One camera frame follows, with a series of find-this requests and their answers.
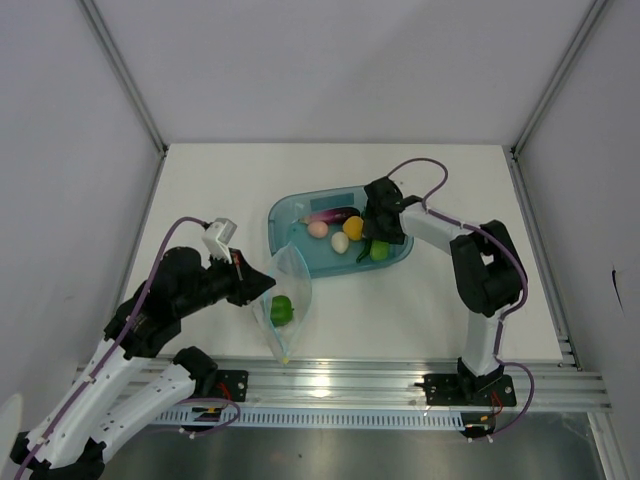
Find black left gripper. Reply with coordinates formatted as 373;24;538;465
177;247;276;316

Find dark green chili pepper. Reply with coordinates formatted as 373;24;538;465
356;239;373;263

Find light green cucumber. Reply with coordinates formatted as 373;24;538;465
369;240;390;262

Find orange fruit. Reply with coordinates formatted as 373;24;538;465
342;215;364;241

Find green bell pepper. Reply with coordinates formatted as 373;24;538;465
269;295;294;328

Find clear zip top bag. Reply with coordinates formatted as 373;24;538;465
252;242;312;365

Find white egg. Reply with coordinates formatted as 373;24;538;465
330;231;350;255

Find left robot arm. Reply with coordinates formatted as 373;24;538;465
9;247;276;479

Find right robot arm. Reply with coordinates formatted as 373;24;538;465
364;177;528;404

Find purple eggplant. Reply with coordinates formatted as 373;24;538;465
298;207;360;225

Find pink egg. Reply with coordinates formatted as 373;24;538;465
307;221;329;239

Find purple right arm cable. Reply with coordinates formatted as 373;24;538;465
387;158;536;441

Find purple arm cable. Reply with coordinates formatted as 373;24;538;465
14;216;241;479
387;158;536;441

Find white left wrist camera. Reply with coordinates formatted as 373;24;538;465
202;218;237;263

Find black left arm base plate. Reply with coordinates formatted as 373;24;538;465
198;370;249;402

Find slotted cable duct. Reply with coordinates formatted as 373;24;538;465
149;404;465;431

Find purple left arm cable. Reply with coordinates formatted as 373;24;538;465
14;216;241;479

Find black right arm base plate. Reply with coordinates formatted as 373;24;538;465
413;373;517;407

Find aluminium mounting rail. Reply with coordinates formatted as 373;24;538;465
216;358;612;412

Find left aluminium frame post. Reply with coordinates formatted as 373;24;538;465
76;0;168;155

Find aluminium frame post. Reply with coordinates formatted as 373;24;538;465
76;0;168;155
510;0;614;161

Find right aluminium frame post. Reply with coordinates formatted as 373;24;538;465
510;0;614;161

